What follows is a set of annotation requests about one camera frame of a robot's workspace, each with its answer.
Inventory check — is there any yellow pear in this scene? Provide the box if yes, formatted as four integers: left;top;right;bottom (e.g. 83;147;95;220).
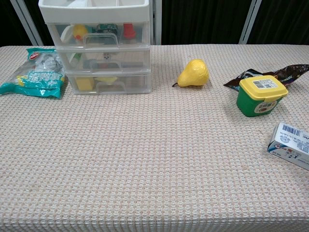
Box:
171;59;210;87

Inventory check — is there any white compartment tray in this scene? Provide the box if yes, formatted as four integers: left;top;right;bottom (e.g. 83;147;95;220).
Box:
38;0;153;95

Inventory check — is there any beige waffle tablecloth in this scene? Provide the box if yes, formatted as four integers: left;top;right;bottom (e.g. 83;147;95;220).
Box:
0;44;309;232

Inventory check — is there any clear plastic drawer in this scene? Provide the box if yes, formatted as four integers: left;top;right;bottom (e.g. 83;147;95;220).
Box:
56;47;152;73
65;70;153;95
45;22;150;49

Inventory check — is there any yellow rubber duck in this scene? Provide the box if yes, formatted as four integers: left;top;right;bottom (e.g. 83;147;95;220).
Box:
72;24;89;41

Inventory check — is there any white metal partition post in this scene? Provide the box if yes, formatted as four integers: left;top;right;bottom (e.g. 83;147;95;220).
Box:
149;0;162;45
9;0;44;46
239;0;263;45

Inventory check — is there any yellow lemon toy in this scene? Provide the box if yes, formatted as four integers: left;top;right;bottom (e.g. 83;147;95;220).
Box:
94;76;119;84

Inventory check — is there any teal snack bag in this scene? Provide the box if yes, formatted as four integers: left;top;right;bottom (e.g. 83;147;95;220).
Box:
0;47;66;99

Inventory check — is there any brown snack wrapper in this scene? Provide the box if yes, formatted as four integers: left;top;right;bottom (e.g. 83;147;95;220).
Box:
223;64;309;92

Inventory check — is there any white blue carton box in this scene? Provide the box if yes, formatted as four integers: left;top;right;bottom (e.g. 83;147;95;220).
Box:
267;122;309;171

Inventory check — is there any green patterned packet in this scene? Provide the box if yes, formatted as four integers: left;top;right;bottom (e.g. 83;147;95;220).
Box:
95;23;119;34

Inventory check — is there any white plastic cup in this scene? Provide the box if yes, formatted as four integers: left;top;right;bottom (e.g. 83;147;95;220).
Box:
60;25;76;43

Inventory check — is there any yellow block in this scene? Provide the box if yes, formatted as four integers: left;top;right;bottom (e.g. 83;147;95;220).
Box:
75;77;95;92

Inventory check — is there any black curtain panel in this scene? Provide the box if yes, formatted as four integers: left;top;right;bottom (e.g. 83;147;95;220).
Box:
247;0;309;45
161;0;252;45
0;0;32;47
24;0;55;46

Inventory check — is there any green tub yellow lid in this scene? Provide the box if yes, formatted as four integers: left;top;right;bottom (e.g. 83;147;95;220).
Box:
236;75;289;117

